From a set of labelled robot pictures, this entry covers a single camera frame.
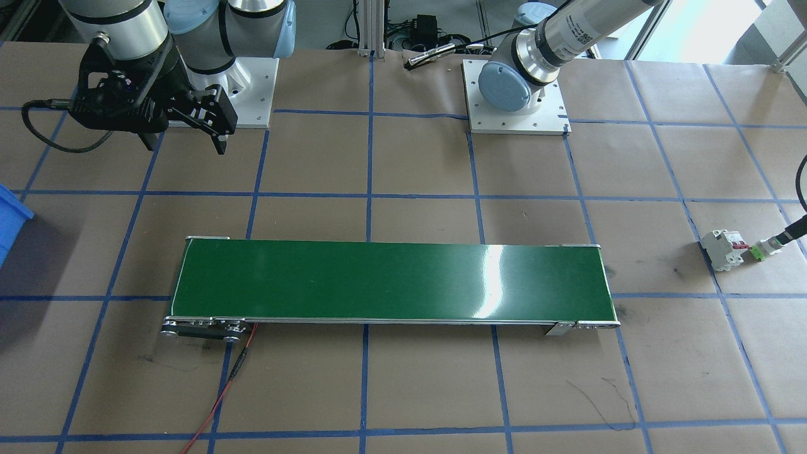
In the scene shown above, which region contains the white square base plate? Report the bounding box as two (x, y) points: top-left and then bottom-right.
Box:
(167, 58), (280, 129)
(463, 59), (572, 136)

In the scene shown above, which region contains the green push button switch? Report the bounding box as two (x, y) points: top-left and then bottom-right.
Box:
(750, 236), (784, 262)

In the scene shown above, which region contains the aluminium profile bar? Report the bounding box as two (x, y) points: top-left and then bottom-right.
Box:
(772, 37), (807, 74)

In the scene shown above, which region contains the white circuit breaker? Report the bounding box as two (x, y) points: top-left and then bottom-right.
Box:
(701, 229), (751, 273)

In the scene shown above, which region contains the black power adapter brick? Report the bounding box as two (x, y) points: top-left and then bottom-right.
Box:
(412, 15), (443, 42)

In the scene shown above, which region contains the metal cable connector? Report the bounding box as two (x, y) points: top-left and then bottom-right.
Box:
(406, 43), (456, 69)

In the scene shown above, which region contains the blue plastic storage bin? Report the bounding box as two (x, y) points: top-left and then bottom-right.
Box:
(0, 183), (36, 269)

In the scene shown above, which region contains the red conveyor motor wire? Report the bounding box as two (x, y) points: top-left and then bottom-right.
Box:
(182, 323), (260, 454)

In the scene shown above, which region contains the green conveyor belt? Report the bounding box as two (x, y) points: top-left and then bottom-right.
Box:
(159, 236), (622, 344)

